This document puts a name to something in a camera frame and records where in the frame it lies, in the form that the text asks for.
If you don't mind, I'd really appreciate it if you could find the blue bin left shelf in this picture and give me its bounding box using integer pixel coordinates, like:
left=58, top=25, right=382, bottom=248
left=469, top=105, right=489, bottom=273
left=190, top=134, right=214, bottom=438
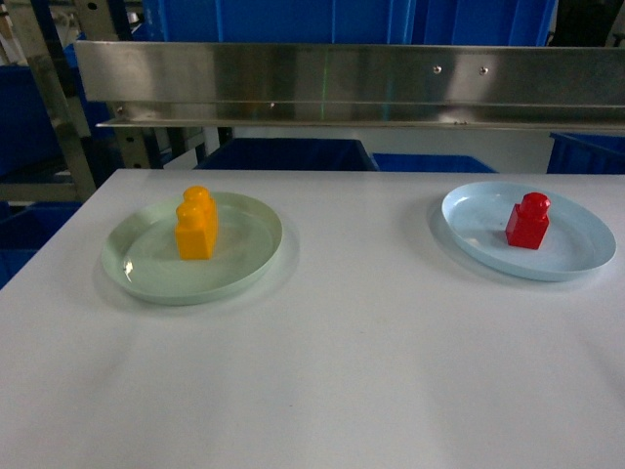
left=1, top=65, right=62, bottom=176

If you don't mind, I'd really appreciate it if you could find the blue bin far right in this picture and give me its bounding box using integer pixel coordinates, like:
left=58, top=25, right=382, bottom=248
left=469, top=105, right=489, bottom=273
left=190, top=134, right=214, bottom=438
left=547, top=133, right=624, bottom=175

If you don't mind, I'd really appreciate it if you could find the light blue round plate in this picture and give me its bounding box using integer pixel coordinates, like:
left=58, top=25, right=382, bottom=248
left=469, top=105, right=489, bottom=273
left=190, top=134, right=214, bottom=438
left=441, top=182, right=617, bottom=281

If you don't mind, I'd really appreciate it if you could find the blue bin low left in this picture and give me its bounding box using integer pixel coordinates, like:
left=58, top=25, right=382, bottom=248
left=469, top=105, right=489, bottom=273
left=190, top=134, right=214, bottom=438
left=1, top=202, right=81, bottom=287

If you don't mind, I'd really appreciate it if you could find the large blue bin upper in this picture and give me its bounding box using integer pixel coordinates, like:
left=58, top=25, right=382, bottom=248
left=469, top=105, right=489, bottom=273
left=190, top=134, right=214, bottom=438
left=141, top=0, right=556, bottom=47

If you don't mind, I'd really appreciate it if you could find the pale green round plate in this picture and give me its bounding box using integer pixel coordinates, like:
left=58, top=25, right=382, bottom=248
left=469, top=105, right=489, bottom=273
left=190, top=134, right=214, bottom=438
left=101, top=192, right=283, bottom=306

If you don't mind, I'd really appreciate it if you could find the stainless steel shelf rail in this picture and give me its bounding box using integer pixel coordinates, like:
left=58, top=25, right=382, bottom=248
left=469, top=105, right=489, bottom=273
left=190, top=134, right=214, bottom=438
left=75, top=41, right=624, bottom=133

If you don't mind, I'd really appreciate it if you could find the red one-stud toy block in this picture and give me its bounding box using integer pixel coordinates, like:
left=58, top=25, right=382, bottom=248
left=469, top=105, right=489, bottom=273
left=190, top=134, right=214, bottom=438
left=505, top=192, right=551, bottom=250

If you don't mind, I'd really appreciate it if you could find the metal rack upright post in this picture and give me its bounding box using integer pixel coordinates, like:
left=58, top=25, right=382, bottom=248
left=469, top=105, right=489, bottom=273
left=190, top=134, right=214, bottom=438
left=26, top=1, right=96, bottom=200

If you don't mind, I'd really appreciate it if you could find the yellow two-stud toy block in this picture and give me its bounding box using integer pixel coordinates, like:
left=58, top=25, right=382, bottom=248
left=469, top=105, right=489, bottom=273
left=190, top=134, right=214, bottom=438
left=175, top=186, right=219, bottom=261

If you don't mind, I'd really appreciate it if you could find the blue bin lower right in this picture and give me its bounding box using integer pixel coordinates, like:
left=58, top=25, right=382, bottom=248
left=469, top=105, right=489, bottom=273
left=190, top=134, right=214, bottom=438
left=372, top=153, right=495, bottom=174

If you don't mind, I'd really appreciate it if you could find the blue bin lower centre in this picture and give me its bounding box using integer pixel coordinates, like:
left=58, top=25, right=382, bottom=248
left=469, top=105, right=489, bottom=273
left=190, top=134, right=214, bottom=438
left=195, top=138, right=378, bottom=171

